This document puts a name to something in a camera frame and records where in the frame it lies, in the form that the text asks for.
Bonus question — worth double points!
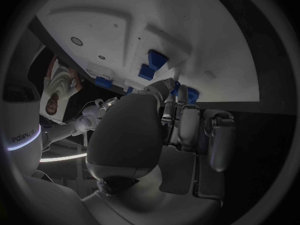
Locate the white cable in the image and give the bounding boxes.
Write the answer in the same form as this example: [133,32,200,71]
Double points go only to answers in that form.
[75,100,98,118]

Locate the small blue gear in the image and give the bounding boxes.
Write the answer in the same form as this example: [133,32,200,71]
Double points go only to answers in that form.
[170,81,200,105]

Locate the large blue block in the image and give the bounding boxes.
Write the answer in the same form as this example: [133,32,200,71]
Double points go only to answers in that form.
[147,49,170,71]

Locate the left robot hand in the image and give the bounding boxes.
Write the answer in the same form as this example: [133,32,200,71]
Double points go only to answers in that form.
[81,78,237,225]

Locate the person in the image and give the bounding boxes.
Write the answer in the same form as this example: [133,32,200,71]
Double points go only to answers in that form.
[43,55,84,117]

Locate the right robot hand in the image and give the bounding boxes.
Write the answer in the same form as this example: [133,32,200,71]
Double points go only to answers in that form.
[100,96,120,116]

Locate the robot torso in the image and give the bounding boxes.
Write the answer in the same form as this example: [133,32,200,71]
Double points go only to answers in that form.
[1,82,45,176]

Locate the blue plug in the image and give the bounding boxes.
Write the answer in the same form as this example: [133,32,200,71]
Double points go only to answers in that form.
[94,76,114,89]

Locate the small blue block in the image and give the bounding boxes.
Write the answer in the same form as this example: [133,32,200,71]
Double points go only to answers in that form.
[137,63,156,82]

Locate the white task board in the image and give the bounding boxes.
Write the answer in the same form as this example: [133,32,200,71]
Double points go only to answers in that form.
[27,0,261,104]

